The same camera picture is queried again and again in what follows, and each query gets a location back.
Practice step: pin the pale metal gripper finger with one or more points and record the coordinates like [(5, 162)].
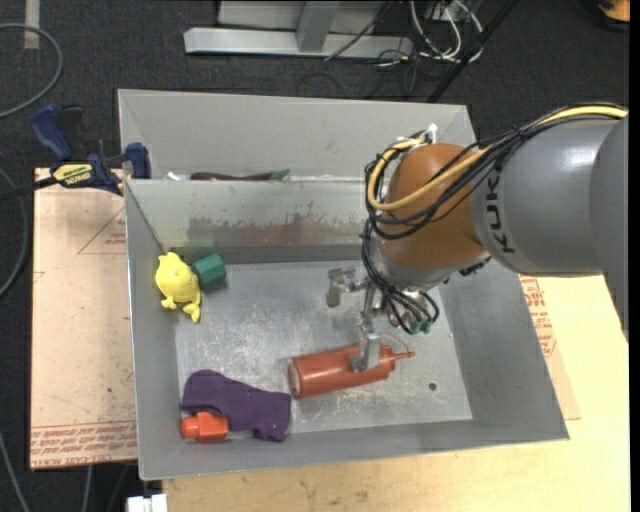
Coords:
[(336, 290), (369, 350)]

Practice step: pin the red-brown squeeze bottle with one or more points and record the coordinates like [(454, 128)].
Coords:
[(325, 372)]

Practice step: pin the grey metal bin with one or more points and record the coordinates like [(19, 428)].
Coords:
[(280, 320)]

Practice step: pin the dark green hexagonal block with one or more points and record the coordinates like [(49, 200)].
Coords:
[(210, 271)]

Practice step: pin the purple cloth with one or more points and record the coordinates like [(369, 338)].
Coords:
[(245, 405)]

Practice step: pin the yellow toy figure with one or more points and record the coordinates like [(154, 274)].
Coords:
[(176, 282)]

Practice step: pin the orange plastic block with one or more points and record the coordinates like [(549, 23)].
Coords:
[(202, 427)]

